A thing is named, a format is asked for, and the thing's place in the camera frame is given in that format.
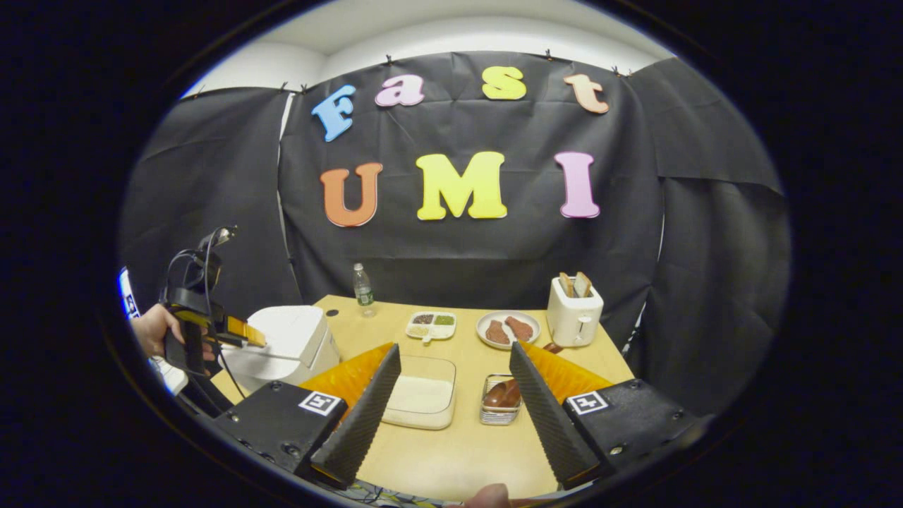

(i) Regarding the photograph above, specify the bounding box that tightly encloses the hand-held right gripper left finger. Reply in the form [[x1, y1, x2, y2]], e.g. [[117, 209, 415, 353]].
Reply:
[[212, 344, 402, 490]]

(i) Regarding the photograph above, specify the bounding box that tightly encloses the white rice cooker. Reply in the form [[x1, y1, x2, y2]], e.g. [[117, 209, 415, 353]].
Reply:
[[220, 306, 341, 394]]

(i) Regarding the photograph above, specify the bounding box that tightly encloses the clear water bottle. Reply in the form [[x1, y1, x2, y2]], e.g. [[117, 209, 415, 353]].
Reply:
[[353, 263, 377, 318]]

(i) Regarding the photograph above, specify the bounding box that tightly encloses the wooden spoon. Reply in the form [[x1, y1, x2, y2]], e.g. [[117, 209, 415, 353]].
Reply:
[[483, 342, 565, 410]]

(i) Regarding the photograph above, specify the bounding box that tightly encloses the white toaster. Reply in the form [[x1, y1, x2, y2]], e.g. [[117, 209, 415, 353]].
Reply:
[[547, 279, 605, 348]]

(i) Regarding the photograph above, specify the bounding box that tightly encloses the plate with meat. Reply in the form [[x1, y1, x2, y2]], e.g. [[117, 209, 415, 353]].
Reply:
[[476, 311, 542, 351]]

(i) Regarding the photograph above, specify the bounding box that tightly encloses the clear container of rice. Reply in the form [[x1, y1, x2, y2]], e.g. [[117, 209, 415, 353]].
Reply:
[[381, 355, 458, 430]]

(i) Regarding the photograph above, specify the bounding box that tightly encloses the black backdrop cloth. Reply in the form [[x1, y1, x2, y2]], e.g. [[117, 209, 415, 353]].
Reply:
[[120, 51, 791, 417]]

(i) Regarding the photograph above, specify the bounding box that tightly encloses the computer monitor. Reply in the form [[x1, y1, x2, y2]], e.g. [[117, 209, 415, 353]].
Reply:
[[118, 268, 143, 320]]

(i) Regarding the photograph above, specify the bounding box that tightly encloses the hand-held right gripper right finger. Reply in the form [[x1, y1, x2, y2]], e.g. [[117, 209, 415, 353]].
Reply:
[[509, 341, 708, 490]]

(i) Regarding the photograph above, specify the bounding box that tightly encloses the white divided grain dish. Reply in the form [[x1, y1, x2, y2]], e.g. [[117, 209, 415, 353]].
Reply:
[[406, 311, 458, 344]]

